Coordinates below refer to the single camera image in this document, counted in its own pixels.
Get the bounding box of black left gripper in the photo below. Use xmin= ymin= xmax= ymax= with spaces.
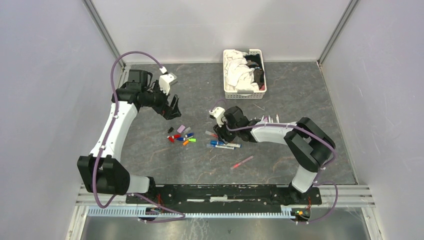
xmin=141 ymin=80 xmax=181 ymax=120

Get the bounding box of clear red ballpoint pen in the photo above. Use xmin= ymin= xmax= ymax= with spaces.
xmin=205 ymin=130 xmax=218 ymax=138

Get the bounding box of clear blue ballpoint pen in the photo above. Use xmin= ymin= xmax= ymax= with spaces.
xmin=206 ymin=143 xmax=236 ymax=150

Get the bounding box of clear purple pen cap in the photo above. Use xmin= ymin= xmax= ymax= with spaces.
xmin=182 ymin=127 xmax=191 ymax=135

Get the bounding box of pink gel pen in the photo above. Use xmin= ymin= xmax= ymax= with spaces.
xmin=230 ymin=155 xmax=254 ymax=170

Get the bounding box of blue capped thick marker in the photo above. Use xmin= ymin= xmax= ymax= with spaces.
xmin=210 ymin=140 xmax=242 ymax=148

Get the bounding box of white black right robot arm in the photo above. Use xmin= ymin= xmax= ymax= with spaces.
xmin=209 ymin=106 xmax=337 ymax=204

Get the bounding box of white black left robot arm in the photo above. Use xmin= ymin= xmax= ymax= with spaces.
xmin=77 ymin=70 xmax=182 ymax=204

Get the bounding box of white cloth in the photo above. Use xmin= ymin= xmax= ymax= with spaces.
xmin=223 ymin=49 xmax=260 ymax=92

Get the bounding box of white plastic basket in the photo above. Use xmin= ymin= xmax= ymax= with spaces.
xmin=223 ymin=49 xmax=267 ymax=100

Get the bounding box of black cloth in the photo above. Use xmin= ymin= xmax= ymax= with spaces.
xmin=245 ymin=54 xmax=265 ymax=91

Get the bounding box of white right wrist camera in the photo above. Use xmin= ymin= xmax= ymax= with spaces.
xmin=208 ymin=107 xmax=226 ymax=127

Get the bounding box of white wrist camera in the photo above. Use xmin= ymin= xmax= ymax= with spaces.
xmin=158 ymin=73 xmax=177 ymax=95
xmin=208 ymin=107 xmax=226 ymax=127

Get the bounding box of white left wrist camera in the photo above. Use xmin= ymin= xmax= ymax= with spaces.
xmin=158 ymin=73 xmax=177 ymax=95

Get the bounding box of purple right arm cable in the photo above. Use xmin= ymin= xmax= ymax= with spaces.
xmin=210 ymin=98 xmax=339 ymax=225

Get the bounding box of white slotted cable duct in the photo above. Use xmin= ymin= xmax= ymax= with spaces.
xmin=87 ymin=206 xmax=295 ymax=220

